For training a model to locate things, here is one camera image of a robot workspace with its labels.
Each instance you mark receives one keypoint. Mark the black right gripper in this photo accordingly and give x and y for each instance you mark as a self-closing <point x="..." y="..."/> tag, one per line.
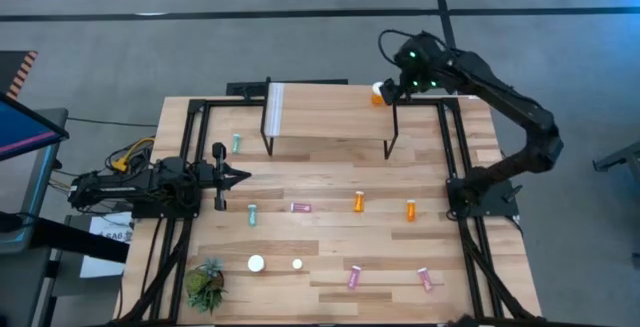
<point x="417" y="69"/>

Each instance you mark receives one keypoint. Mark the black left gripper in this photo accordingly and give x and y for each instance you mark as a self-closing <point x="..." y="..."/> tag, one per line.
<point x="207" y="177"/>

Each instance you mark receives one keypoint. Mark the teal medicine bottle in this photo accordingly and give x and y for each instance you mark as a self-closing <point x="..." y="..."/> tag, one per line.
<point x="236" y="143"/>
<point x="252" y="215"/>

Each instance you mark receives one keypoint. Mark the large orange medicine bottle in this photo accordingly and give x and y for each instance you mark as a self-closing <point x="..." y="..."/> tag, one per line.
<point x="376" y="98"/>
<point x="256" y="263"/>

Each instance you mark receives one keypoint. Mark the pink medicine bottle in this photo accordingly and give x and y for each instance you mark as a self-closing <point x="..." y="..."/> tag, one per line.
<point x="354" y="277"/>
<point x="300" y="207"/>
<point x="425" y="279"/>

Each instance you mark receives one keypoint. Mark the small orange medicine bottle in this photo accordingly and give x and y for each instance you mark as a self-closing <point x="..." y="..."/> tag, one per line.
<point x="358" y="202"/>
<point x="410" y="211"/>
<point x="297" y="263"/>

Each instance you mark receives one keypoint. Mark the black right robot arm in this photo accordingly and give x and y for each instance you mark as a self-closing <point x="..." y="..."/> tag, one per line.
<point x="525" y="112"/>

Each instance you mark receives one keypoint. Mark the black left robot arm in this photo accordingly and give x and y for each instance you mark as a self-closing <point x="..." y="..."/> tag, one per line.
<point x="125" y="184"/>

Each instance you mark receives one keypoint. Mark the wooden shelf black metal legs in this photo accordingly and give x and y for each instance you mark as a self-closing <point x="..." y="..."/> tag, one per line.
<point x="330" y="114"/>

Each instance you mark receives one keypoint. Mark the small potted succulent plant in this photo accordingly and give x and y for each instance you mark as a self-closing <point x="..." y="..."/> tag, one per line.
<point x="205" y="287"/>

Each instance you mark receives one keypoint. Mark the white printed paper sheet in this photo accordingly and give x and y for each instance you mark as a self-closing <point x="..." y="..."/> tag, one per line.
<point x="107" y="227"/>

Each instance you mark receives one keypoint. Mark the black metal beam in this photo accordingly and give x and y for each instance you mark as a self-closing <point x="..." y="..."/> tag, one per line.
<point x="75" y="239"/>

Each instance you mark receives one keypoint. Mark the gray monitor stand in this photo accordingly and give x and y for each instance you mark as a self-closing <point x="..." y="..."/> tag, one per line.
<point x="42" y="182"/>

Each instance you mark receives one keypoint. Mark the blue screen monitor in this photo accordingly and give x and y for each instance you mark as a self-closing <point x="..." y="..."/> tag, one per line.
<point x="25" y="127"/>

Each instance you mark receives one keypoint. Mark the gray furniture leg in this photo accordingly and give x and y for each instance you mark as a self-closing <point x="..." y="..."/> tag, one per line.
<point x="617" y="159"/>

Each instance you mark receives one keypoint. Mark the black mat orange striped edge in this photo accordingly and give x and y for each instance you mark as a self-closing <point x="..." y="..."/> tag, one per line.
<point x="17" y="74"/>

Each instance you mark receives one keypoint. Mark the black aluminium table frame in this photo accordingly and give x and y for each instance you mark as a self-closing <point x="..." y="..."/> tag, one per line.
<point x="192" y="137"/>

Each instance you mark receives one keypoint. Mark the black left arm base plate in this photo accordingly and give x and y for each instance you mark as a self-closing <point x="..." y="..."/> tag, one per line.
<point x="165" y="212"/>

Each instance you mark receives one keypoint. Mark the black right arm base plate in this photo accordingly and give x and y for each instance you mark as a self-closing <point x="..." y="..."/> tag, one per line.
<point x="492" y="199"/>

